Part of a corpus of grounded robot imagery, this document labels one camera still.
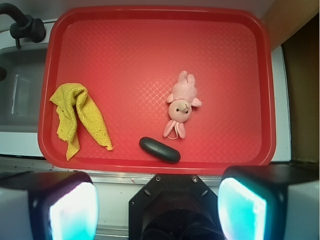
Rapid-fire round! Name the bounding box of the grey sink basin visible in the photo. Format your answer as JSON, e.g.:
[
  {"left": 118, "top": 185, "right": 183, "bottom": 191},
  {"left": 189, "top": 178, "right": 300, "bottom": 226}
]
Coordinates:
[{"left": 0, "top": 43, "right": 48, "bottom": 133}]

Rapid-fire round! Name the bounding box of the black oblong stone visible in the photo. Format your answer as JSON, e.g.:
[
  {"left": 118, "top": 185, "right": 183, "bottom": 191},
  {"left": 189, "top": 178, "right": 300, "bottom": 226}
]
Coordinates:
[{"left": 139, "top": 136, "right": 181, "bottom": 164}]

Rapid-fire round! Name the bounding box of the red plastic tray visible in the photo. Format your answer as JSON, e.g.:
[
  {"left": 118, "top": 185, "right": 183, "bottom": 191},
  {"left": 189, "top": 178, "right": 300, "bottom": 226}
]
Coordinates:
[{"left": 38, "top": 6, "right": 276, "bottom": 175}]

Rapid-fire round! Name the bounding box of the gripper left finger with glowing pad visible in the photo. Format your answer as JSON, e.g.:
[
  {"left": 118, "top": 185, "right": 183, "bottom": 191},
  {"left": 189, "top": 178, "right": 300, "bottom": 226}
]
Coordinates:
[{"left": 0, "top": 171, "right": 99, "bottom": 240}]

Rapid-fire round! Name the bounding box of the pink plush bunny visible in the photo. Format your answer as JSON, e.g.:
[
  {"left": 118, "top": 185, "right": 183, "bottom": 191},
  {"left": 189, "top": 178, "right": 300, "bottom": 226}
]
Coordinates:
[{"left": 162, "top": 70, "right": 202, "bottom": 140}]

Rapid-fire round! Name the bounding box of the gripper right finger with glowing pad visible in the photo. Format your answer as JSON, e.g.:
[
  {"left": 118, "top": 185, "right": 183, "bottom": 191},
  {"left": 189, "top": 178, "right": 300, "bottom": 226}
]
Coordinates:
[{"left": 217, "top": 164, "right": 320, "bottom": 240}]

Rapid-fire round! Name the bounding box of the yellow cloth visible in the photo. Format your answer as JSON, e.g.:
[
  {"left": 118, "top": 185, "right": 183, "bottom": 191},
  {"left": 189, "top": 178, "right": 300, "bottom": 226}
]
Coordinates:
[{"left": 49, "top": 83, "right": 114, "bottom": 161}]

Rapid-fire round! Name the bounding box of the black faucet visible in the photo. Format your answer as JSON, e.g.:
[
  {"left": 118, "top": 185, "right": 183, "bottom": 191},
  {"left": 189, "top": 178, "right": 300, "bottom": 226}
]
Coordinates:
[{"left": 0, "top": 3, "right": 46, "bottom": 49}]

